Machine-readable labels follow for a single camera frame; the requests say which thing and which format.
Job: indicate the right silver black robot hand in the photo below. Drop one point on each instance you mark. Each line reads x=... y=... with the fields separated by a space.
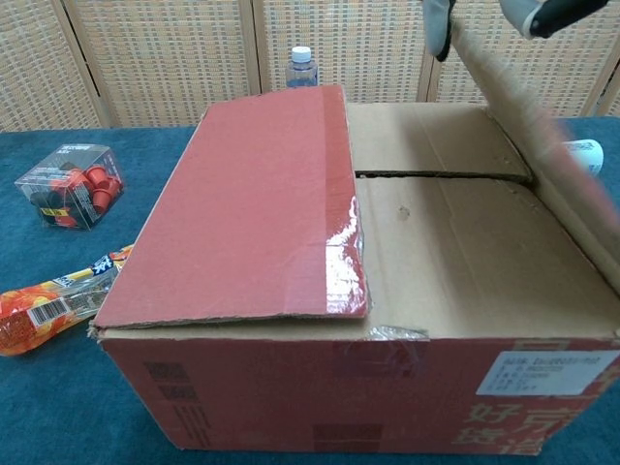
x=438 y=29

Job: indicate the red cardboard shipping box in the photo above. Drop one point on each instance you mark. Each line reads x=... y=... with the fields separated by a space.
x=252 y=203

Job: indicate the clear box of red cups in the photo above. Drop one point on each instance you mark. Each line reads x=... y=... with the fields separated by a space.
x=72 y=189

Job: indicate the clear water bottle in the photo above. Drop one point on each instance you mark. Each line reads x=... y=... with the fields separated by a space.
x=301 y=72

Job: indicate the white blue plastic bottle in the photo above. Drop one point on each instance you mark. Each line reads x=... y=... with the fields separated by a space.
x=586 y=155

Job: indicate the woven bamboo folding screen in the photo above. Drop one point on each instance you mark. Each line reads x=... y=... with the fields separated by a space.
x=169 y=58

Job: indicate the blue table cloth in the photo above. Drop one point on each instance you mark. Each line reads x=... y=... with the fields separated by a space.
x=58 y=402

